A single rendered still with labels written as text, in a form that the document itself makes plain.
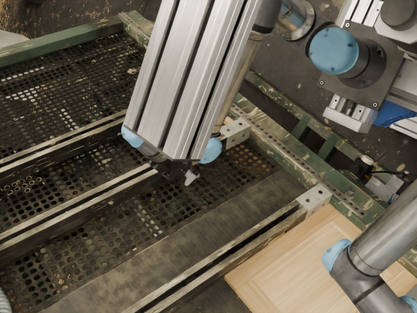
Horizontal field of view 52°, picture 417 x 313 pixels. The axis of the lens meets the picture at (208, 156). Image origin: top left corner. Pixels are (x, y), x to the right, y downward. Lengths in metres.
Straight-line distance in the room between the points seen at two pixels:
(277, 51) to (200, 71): 2.40
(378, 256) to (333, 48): 0.59
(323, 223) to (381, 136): 1.03
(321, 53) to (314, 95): 1.42
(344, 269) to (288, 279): 0.51
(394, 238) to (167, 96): 0.50
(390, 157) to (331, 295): 1.20
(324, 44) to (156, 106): 0.82
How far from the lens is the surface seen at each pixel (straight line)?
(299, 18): 1.20
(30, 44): 2.28
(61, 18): 4.79
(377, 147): 2.46
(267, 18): 0.88
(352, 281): 0.89
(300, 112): 2.45
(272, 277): 1.37
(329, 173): 1.64
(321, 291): 1.39
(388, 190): 1.67
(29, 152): 1.65
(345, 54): 1.19
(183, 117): 0.42
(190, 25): 0.43
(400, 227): 0.78
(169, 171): 1.24
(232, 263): 1.31
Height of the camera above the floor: 2.33
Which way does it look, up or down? 50 degrees down
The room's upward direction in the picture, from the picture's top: 89 degrees counter-clockwise
